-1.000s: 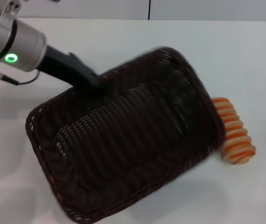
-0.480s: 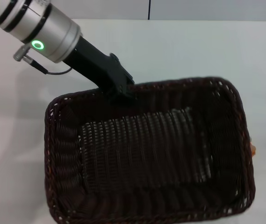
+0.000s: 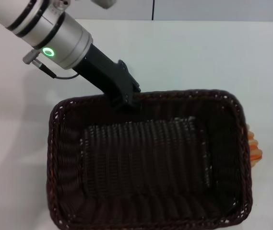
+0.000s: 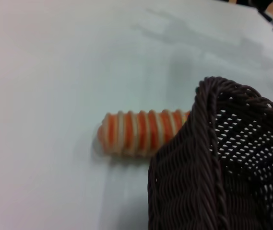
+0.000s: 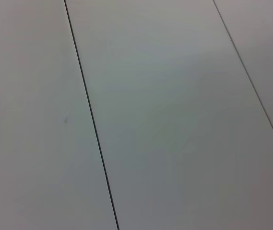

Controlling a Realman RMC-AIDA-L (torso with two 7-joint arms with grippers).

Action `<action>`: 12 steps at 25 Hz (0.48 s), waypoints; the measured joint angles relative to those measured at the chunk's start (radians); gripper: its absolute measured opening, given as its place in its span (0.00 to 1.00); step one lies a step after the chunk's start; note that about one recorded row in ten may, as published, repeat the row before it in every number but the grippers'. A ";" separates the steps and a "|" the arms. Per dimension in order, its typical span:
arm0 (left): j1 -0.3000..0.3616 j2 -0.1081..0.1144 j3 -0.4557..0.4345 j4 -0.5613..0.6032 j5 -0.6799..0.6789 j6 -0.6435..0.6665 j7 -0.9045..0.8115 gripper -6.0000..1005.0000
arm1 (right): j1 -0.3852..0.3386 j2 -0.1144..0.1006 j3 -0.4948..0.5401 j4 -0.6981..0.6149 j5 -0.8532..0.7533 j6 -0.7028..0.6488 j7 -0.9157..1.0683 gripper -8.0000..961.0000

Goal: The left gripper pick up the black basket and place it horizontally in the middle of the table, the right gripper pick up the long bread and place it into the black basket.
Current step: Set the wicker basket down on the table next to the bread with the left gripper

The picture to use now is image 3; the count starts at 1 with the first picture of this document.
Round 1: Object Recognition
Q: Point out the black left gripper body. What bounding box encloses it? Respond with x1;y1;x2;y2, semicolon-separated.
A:
72;44;128;104

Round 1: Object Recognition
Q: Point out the dark brown woven basket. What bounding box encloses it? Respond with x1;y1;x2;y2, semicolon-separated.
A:
46;89;254;230

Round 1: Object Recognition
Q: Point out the orange striped bread loaf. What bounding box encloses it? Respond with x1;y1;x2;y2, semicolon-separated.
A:
246;123;264;168

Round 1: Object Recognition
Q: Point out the left arm connector cable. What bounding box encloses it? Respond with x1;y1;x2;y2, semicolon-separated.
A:
22;49;80;80

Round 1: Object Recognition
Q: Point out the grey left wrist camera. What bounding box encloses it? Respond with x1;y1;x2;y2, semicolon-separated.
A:
90;0;117;10

